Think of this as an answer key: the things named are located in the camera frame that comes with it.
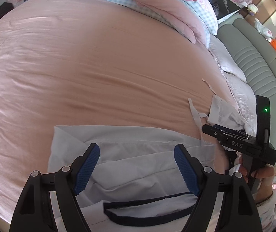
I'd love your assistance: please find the pile of white clothes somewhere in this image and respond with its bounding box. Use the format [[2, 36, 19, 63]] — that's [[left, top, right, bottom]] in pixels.
[[188, 79, 248, 145]]

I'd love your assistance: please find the person's right hand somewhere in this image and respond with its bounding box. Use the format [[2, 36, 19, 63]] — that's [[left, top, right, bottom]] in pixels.
[[235, 156, 275, 204]]

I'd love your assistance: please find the grey padded headboard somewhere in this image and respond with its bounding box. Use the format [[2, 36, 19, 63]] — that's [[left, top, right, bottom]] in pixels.
[[217, 14, 276, 149]]

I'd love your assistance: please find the white shirt navy trim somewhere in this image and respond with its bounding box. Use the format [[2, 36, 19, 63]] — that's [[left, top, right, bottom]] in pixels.
[[48, 126, 228, 231]]

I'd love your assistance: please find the white plush toy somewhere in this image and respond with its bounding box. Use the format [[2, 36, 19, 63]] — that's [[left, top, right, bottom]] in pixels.
[[254, 18, 273, 43]]

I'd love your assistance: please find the pink bed sheet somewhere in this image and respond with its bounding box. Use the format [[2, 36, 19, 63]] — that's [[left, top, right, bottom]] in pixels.
[[0, 0, 236, 222]]

